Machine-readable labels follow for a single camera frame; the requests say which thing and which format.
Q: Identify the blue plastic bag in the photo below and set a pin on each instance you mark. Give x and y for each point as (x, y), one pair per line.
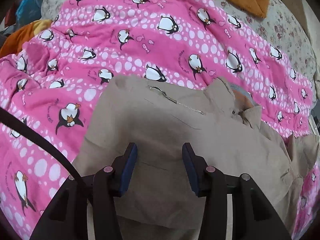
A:
(28, 11)

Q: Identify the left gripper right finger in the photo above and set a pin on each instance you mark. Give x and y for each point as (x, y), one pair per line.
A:
(253, 215)

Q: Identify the beige zip jacket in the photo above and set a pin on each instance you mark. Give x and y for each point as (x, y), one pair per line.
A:
(181, 135)

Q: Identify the floral bed sheet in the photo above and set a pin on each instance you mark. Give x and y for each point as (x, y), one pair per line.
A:
(291, 32)

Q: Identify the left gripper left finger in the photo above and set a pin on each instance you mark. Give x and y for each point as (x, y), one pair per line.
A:
(66, 215)

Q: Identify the pink penguin blanket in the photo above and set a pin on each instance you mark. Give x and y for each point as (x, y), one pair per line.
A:
(160, 73)

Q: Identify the orange cloth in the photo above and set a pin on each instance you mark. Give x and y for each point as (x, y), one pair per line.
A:
(13, 44)

